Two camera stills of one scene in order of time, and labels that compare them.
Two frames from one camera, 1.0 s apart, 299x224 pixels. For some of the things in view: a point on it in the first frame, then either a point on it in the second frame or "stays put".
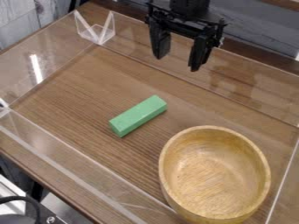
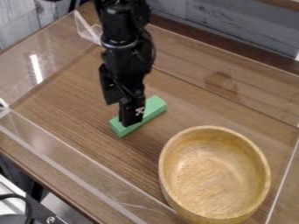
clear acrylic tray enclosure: (91, 102) stays put
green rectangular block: (137, 115) stays put
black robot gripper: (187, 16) → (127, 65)
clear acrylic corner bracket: (97, 33) stays put
